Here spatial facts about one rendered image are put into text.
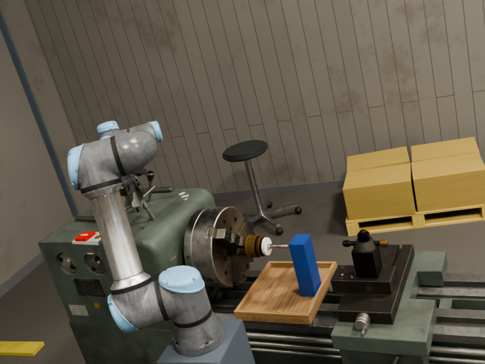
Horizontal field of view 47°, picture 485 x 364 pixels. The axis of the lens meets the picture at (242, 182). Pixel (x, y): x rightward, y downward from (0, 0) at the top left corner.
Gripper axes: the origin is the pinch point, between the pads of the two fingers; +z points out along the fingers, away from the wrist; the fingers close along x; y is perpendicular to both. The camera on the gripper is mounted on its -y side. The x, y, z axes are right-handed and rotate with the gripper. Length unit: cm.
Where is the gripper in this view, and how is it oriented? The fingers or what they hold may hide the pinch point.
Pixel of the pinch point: (138, 208)
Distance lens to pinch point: 221.0
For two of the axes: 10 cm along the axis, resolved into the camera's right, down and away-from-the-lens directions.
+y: -4.0, 4.2, -8.1
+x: 8.8, -0.5, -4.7
